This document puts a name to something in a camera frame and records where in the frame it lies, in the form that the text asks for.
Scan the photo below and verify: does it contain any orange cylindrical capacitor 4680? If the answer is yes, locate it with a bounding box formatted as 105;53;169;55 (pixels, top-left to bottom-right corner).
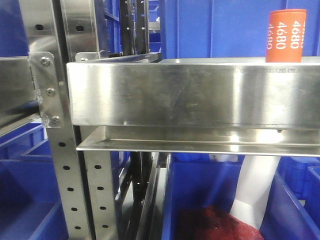
265;9;307;63

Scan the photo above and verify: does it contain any stainless steel shelf tray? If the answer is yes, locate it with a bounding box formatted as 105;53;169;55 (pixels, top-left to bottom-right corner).
67;57;320;157

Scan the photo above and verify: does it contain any blue bin behind capacitor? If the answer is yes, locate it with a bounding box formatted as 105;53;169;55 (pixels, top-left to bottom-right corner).
159;0;320;59

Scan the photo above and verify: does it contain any perforated steel shelf upright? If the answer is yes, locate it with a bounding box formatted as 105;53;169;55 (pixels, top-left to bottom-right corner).
19;0;119;240

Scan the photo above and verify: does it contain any blue bin with red mesh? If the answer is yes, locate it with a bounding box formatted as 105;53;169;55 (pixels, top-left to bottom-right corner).
161;161;242;240

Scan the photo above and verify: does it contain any red mesh bag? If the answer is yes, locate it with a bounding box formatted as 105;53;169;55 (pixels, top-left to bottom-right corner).
175;205;263;240

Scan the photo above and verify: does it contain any blue bin lower left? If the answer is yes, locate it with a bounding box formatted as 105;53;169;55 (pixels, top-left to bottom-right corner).
0;123;69;240

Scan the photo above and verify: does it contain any blue bin lower right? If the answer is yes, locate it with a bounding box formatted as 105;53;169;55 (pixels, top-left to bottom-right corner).
260;156;320;240

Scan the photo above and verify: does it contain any steel corner bracket plate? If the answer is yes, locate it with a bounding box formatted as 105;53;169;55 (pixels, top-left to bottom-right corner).
28;51;64;129

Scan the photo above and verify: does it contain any left steel shelf rail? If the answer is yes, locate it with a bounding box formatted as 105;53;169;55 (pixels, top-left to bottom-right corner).
0;56;40;136

